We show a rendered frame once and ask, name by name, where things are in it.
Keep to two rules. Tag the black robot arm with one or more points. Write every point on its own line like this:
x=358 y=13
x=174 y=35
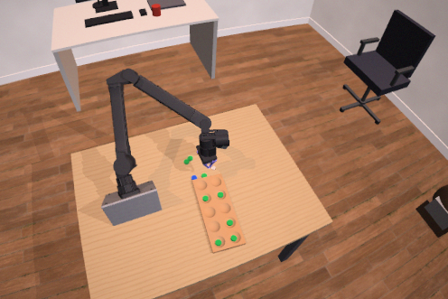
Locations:
x=125 y=162

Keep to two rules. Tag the orange tray with round pockets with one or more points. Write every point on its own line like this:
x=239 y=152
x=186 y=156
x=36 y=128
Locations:
x=216 y=212

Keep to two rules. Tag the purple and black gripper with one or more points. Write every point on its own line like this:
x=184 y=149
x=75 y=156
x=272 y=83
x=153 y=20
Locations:
x=204 y=156

